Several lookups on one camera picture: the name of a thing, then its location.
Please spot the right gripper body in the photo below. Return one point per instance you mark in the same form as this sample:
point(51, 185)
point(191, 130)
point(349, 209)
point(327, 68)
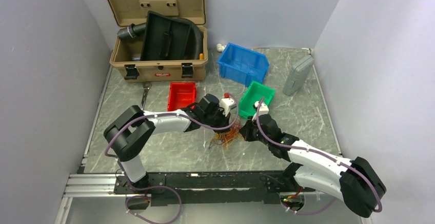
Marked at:
point(252, 133)

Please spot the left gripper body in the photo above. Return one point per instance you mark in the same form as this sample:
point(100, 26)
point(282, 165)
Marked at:
point(217, 119)

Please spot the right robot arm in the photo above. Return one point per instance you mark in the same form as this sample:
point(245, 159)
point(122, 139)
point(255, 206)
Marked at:
point(353, 181)

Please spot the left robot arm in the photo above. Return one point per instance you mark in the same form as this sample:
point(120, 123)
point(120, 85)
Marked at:
point(128, 134)

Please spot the red plastic bin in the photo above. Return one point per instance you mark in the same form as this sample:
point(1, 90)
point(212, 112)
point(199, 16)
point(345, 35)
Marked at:
point(181, 94)

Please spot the green plastic bin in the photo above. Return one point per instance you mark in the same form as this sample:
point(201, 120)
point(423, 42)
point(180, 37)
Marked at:
point(254, 93)

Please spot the blue plastic bin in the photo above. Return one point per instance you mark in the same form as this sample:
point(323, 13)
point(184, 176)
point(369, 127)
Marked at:
point(242, 65)

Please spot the silver open-end wrench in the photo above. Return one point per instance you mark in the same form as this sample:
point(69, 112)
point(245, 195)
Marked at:
point(146, 87)

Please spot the white pipe fitting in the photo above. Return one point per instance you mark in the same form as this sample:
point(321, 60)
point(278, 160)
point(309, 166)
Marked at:
point(220, 48)

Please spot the grey plastic case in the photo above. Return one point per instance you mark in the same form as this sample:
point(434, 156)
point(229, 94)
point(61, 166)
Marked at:
point(298, 74)

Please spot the black tray insert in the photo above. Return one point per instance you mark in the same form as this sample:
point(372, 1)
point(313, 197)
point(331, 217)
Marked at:
point(165, 38)

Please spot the tan plastic toolbox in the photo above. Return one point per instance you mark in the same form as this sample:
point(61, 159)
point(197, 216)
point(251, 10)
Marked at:
point(131, 17)

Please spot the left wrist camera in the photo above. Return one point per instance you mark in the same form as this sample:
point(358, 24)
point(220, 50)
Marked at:
point(227, 103)

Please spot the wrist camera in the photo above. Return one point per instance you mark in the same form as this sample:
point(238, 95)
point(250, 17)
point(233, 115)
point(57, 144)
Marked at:
point(227, 103)
point(260, 109)

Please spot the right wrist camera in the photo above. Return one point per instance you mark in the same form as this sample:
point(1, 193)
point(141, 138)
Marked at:
point(260, 109)

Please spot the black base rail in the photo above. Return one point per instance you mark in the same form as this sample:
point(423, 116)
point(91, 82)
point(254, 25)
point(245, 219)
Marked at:
point(169, 188)

